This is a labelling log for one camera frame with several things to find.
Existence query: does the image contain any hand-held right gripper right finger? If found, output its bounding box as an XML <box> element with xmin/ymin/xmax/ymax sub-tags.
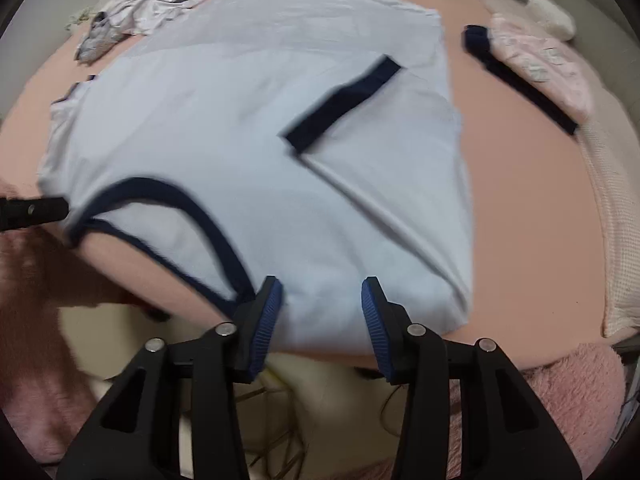
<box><xmin>361</xmin><ymin>276</ymin><xmax>583</xmax><ymax>480</ymax></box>

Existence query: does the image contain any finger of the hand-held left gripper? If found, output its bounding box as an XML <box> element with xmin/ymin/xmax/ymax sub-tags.
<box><xmin>0</xmin><ymin>196</ymin><xmax>70</xmax><ymax>233</ymax></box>

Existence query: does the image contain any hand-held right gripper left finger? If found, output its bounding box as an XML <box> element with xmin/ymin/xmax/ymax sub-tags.
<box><xmin>57</xmin><ymin>275</ymin><xmax>284</xmax><ymax>480</ymax></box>

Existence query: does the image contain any light blue navy-trimmed t-shirt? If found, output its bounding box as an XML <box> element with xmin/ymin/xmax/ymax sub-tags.
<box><xmin>37</xmin><ymin>0</ymin><xmax>476</xmax><ymax>356</ymax></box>

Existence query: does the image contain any round pink bed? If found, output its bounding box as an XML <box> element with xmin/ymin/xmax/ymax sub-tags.
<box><xmin>0</xmin><ymin>0</ymin><xmax>626</xmax><ymax>376</ymax></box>

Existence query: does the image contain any pink fluffy rug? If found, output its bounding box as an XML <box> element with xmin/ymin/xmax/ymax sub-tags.
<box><xmin>0</xmin><ymin>235</ymin><xmax>626</xmax><ymax>480</ymax></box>

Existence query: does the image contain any folded navy garment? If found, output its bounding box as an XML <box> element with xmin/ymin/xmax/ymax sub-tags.
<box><xmin>462</xmin><ymin>25</ymin><xmax>578</xmax><ymax>136</ymax></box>

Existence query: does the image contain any folded pink printed garment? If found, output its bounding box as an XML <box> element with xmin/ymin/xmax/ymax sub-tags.
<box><xmin>487</xmin><ymin>12</ymin><xmax>596</xmax><ymax>121</ymax></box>

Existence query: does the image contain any white plush toy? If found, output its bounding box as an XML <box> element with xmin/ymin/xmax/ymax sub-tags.
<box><xmin>525</xmin><ymin>0</ymin><xmax>576</xmax><ymax>41</ymax></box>

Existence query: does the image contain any grey padded headboard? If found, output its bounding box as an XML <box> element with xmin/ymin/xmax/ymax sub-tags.
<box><xmin>540</xmin><ymin>0</ymin><xmax>640</xmax><ymax>111</ymax></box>

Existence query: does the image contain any crumpled white garment with strap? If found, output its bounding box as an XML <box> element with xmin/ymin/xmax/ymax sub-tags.
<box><xmin>115</xmin><ymin>0</ymin><xmax>208</xmax><ymax>36</ymax></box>

